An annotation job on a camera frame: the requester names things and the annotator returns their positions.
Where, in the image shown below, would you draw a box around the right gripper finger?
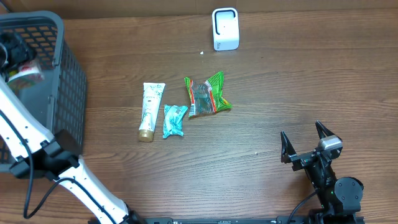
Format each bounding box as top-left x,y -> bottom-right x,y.
280,131 -> 297,164
315,120 -> 341,140

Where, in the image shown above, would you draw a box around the green cup noodles container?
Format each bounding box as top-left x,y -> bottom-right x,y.
7,59 -> 45,90

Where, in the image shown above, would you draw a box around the green snack bag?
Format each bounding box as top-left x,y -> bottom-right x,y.
184,71 -> 233,118

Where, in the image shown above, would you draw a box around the teal snack packet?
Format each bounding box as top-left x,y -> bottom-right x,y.
163,105 -> 188,139

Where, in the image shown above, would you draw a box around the white cosmetic tube gold cap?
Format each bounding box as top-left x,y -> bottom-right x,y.
138,83 -> 165,142

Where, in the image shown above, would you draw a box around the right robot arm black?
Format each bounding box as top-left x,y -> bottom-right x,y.
280,121 -> 364,223

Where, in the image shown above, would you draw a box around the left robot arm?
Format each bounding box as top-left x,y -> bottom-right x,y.
1,33 -> 144,223

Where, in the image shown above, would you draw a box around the white barcode scanner stand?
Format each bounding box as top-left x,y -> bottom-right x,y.
211,7 -> 240,51

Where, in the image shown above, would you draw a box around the grey plastic mesh basket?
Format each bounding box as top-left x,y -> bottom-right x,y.
1,11 -> 87,154

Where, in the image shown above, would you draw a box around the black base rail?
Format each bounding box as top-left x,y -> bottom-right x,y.
88,216 -> 365,224

